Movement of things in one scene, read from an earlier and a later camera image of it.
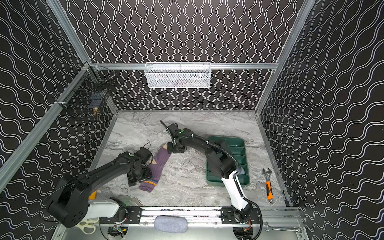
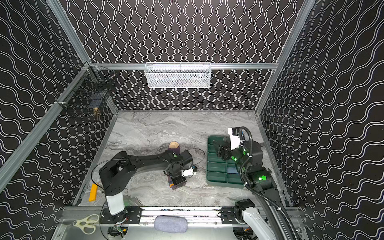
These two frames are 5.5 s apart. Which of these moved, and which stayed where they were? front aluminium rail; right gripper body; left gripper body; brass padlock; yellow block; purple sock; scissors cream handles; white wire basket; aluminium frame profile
Moved: left gripper body; purple sock; right gripper body
Stayed: front aluminium rail; white wire basket; brass padlock; scissors cream handles; aluminium frame profile; yellow block
